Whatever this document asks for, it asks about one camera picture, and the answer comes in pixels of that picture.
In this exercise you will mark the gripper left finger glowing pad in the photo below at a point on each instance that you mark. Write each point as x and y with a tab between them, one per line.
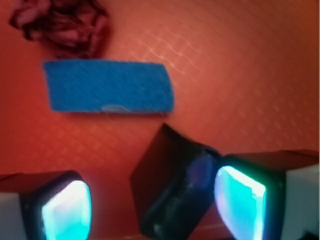
45	206

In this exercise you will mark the crumpled red paper ball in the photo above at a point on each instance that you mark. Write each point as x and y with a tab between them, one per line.
69	28

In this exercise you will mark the blue sponge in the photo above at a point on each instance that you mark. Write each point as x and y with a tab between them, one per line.
94	86

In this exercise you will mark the red plastic tray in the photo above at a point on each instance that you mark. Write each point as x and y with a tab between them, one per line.
245	75

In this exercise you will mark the black box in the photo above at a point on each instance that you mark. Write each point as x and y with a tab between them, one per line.
173	185

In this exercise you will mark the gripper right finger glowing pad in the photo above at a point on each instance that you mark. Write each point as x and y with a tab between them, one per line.
270	195

